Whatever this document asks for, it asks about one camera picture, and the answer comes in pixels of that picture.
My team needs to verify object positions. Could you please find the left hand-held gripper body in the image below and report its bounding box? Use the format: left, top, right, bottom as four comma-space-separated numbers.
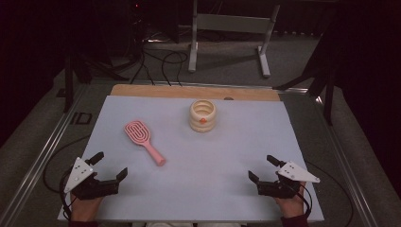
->
63, 156, 121, 201

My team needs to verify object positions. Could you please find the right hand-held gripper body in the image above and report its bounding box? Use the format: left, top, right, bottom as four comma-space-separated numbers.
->
256, 160, 322, 200

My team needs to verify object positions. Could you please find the pink hairbrush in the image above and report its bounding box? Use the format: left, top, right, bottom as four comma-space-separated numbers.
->
123, 120, 167, 167

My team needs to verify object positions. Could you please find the cream ribbed cup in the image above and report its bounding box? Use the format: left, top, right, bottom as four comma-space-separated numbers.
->
188, 98, 218, 133

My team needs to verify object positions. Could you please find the person's right hand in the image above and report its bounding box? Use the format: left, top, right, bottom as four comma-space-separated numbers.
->
273, 181, 307, 219

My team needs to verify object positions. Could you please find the person's left hand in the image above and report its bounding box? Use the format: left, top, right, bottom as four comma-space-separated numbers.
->
69, 191, 105, 223

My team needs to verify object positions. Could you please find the black metal stand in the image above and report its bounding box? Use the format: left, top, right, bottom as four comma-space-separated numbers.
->
61, 52, 131, 114
272, 9, 340, 126

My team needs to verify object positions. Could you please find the wooden table board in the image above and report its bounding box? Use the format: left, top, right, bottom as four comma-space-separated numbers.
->
110, 83, 281, 102

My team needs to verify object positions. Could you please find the grey metal stand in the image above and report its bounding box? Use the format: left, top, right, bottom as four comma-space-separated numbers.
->
187, 0, 281, 79

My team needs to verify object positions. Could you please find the dark equipment rack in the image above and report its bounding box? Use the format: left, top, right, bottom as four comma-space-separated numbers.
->
127, 0, 182, 44

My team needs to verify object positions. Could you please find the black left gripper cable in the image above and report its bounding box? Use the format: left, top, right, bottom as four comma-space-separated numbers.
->
43, 134, 92, 221

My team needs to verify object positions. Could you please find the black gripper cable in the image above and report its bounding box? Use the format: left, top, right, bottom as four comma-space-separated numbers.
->
43, 134, 92, 221
295, 160, 356, 227

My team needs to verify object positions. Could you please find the aluminium rail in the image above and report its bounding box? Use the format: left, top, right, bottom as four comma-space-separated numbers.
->
0, 84, 89, 227
314, 94, 380, 227

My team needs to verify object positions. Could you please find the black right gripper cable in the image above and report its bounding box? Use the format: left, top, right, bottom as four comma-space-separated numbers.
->
295, 160, 356, 227

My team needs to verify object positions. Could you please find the black floor cable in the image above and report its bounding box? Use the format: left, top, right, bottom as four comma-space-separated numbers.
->
161, 50, 189, 87
130, 46, 156, 87

